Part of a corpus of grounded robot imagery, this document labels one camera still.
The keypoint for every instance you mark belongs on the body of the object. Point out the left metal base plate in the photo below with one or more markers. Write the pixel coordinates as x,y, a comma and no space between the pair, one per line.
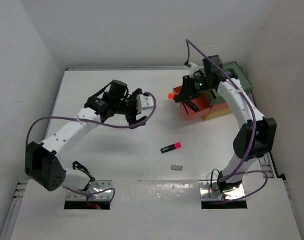
96,191

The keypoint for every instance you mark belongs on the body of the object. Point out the pink highlighter marker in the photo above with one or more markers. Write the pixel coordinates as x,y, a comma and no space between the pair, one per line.
171,147

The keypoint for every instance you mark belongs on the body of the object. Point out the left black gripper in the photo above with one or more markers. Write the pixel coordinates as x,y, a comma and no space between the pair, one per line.
131,119

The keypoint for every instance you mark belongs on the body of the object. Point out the metal base plate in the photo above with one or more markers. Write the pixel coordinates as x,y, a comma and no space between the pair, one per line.
209,193
96,191

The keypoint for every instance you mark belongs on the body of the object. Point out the orange highlighter marker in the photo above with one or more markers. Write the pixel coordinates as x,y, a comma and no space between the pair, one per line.
172,96

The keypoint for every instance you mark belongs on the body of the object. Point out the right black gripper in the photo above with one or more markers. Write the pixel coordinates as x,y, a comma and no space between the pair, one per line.
188,93

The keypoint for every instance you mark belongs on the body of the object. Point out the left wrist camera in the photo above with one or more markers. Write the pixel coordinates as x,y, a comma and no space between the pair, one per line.
144,102

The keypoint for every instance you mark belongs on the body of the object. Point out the red drawer box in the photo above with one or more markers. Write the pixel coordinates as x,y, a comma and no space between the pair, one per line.
209,105

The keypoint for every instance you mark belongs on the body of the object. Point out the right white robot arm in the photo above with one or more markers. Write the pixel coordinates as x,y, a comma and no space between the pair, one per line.
256,132

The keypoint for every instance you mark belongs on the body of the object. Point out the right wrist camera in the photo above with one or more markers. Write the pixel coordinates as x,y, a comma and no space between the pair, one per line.
192,68

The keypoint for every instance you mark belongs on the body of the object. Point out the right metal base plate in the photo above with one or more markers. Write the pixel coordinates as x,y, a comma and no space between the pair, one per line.
209,193

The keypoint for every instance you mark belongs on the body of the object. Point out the yellow highlighter marker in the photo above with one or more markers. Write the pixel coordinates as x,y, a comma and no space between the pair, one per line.
193,106

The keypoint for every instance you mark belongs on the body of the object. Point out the yellow bottom drawer box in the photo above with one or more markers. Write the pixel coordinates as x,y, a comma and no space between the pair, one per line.
217,114

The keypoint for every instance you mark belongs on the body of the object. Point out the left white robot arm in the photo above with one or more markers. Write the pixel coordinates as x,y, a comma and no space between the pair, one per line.
43,160

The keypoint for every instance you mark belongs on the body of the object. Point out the grey eraser block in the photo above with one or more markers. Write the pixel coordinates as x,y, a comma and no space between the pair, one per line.
176,167

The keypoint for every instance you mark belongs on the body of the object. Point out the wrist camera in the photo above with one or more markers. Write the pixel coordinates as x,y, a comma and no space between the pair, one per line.
144,102
192,68

